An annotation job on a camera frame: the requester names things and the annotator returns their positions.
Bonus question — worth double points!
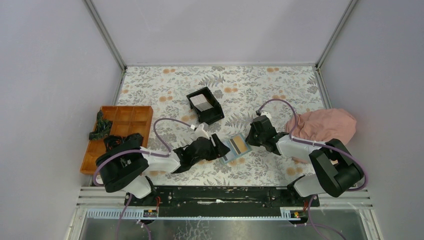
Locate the white magnetic stripe card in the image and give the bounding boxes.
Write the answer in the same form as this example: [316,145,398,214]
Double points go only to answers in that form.
[220,155,232,164]

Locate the gold credit card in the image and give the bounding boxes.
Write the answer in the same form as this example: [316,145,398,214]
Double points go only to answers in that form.
[229,134,251,156]

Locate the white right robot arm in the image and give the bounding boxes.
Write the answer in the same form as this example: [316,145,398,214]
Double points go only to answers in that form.
[246,115,365,206]

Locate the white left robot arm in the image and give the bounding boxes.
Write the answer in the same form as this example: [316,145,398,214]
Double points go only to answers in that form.
[92,134,231,206]

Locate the black card box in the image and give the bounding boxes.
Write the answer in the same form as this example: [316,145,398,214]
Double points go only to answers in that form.
[186,87,225,125]

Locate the stack of white cards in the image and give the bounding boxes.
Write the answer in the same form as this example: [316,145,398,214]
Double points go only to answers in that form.
[189,94,213,112]

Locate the pink cloth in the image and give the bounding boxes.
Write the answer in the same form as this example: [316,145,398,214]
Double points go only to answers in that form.
[292,108,357,145]

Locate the orange compartment tray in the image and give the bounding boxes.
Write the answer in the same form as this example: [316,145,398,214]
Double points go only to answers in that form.
[80,106,154,175]

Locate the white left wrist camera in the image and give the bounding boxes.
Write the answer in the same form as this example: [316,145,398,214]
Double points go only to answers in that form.
[190,122,211,140]

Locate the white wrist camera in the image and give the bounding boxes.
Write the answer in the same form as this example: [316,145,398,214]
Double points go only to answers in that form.
[190,122,211,140]
[256,110,272,120]

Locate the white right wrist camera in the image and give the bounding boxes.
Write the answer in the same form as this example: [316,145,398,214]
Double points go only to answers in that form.
[256,110,272,120]

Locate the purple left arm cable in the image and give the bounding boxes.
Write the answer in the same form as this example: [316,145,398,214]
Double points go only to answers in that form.
[92,118,196,187]

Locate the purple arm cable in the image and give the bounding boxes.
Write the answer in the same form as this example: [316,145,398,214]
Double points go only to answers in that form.
[92,118,196,187]
[256,98,369,192]

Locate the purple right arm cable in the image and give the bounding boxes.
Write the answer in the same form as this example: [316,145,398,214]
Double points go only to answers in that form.
[256,98,369,192]

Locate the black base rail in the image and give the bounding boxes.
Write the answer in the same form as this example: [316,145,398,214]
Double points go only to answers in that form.
[124,185,320,218]

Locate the black coiled strap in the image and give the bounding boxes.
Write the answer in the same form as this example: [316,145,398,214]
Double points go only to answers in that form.
[103,134,133,150]

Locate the green patterned strap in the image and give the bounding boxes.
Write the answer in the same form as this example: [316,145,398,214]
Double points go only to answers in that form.
[88,110,114,141]

